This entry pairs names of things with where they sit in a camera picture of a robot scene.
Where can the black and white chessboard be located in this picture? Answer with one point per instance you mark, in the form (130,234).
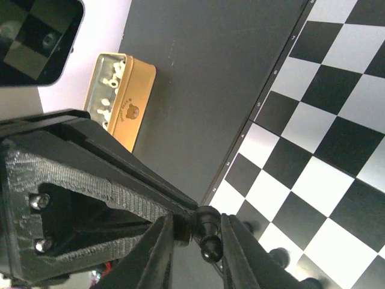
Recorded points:
(307,170)

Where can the black pawn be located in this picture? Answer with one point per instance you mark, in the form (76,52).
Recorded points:
(207,229)

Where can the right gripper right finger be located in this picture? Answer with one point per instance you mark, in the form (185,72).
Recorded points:
(246,264)

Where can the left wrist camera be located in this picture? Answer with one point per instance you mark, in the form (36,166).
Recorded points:
(37,37)

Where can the gold tin with white pieces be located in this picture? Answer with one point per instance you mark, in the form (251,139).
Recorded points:
(118,95)

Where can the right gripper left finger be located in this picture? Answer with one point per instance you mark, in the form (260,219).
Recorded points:
(148,265)

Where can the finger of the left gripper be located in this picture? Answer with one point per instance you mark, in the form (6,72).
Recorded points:
(72,197)

